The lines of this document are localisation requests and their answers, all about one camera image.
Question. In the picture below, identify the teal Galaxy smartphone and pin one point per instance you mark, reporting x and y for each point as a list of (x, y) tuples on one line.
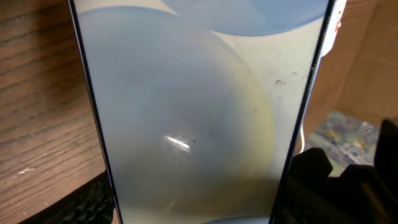
[(198, 104)]

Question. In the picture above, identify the white power strip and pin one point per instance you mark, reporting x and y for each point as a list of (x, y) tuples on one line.
[(334, 23)]

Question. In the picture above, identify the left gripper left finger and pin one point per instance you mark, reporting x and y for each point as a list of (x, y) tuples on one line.
[(92, 203)]

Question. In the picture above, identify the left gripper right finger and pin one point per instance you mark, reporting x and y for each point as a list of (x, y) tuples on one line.
[(361, 194)]

